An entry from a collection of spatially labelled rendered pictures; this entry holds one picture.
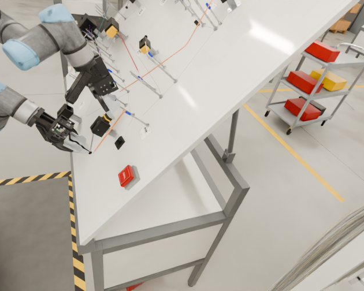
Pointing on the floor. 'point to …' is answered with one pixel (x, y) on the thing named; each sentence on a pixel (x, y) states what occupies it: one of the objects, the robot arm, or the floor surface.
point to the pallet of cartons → (341, 25)
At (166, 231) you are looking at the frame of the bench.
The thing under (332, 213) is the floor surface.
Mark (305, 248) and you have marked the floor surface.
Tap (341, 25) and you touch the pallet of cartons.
